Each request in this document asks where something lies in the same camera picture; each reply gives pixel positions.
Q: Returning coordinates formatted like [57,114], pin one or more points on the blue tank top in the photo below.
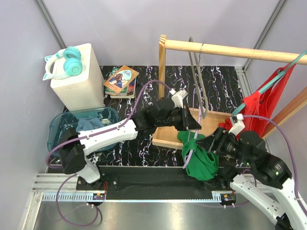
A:
[89,123]

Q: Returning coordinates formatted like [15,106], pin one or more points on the white box stand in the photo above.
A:
[85,90]

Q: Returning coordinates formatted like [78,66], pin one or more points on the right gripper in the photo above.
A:
[215,143]

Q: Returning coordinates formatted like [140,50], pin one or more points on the purple hanger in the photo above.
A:
[188,156]

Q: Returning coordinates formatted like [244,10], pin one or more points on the orange top book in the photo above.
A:
[121,79]

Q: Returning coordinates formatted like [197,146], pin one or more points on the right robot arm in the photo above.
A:
[286,212]

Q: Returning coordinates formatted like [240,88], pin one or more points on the green tank top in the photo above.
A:
[202,165]

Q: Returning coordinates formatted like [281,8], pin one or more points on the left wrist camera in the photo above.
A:
[177,97]

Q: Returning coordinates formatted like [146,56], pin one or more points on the teal plastic bin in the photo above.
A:
[68,120]

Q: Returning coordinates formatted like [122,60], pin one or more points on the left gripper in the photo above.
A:
[187,121]

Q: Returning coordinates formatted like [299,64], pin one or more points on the teal hanger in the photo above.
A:
[271,82]

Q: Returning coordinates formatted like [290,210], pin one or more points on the wooden clothes rack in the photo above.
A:
[167,136]

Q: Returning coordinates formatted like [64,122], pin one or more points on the grey hanger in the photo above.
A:
[199,84]

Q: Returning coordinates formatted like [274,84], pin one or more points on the teal cat-ear headphones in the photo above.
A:
[72,65]

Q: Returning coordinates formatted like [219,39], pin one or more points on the green bottom book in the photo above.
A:
[128,92]

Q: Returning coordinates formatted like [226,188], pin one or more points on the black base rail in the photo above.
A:
[151,184]

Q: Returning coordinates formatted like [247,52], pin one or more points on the red tank top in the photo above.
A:
[264,104]

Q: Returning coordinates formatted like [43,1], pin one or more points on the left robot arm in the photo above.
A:
[75,146]

